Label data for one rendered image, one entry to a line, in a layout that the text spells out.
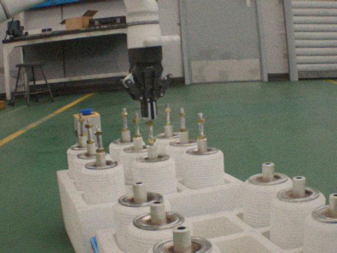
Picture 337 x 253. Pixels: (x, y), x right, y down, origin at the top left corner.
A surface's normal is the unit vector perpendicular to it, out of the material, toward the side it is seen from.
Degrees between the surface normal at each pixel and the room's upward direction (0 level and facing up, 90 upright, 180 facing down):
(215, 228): 90
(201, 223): 90
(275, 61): 90
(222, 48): 90
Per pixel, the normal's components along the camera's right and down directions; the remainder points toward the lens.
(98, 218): 0.32, 0.14
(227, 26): -0.06, 0.17
